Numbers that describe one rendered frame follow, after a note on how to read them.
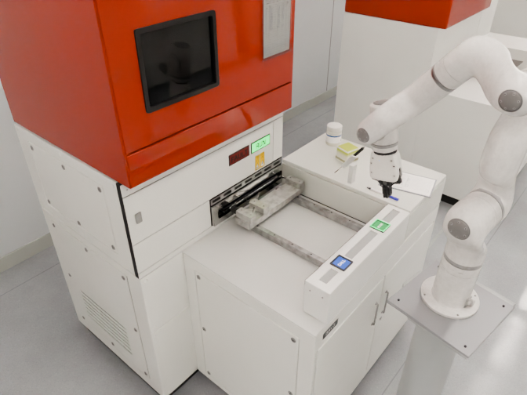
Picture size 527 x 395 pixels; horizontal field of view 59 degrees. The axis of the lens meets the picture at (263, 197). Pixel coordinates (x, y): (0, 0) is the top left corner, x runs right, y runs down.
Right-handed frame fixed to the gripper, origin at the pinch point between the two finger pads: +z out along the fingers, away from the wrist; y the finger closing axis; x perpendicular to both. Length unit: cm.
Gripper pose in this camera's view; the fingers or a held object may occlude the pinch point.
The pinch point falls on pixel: (387, 191)
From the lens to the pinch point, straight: 166.1
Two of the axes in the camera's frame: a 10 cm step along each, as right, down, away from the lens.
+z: 1.6, 8.8, 4.4
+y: 7.5, 1.9, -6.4
